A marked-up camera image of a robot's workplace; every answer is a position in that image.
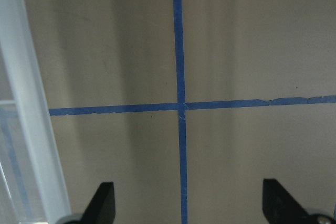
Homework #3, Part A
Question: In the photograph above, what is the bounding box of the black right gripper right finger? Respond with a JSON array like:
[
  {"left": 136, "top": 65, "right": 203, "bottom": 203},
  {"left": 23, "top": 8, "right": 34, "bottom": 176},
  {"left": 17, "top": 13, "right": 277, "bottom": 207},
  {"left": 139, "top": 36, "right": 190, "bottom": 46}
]
[{"left": 262, "top": 179, "right": 318, "bottom": 224}]

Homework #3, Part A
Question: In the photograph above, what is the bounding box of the clear plastic box lid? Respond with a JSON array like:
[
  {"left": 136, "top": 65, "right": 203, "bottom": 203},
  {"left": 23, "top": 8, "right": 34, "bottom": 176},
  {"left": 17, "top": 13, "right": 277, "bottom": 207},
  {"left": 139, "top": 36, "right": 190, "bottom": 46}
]
[{"left": 1, "top": 0, "right": 71, "bottom": 223}]

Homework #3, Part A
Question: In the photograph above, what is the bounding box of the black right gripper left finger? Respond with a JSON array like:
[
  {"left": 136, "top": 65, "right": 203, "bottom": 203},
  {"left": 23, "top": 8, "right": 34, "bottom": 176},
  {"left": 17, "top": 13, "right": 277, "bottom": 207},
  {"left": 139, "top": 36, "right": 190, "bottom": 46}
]
[{"left": 79, "top": 182, "right": 116, "bottom": 224}]

